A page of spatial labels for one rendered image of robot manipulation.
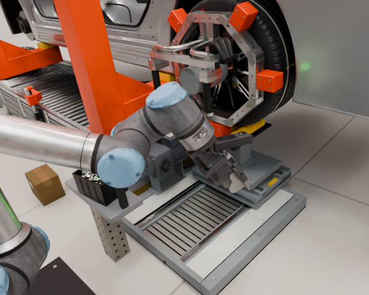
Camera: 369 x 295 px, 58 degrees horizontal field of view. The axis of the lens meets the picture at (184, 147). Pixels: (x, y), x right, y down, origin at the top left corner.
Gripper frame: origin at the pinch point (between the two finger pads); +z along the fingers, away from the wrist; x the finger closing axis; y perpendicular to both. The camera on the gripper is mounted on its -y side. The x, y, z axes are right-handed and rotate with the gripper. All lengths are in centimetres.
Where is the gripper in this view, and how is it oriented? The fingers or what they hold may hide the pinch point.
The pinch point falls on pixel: (248, 184)
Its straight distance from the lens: 96.6
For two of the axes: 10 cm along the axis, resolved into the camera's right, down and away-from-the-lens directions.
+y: -7.3, 6.8, -0.6
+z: 6.0, 6.9, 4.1
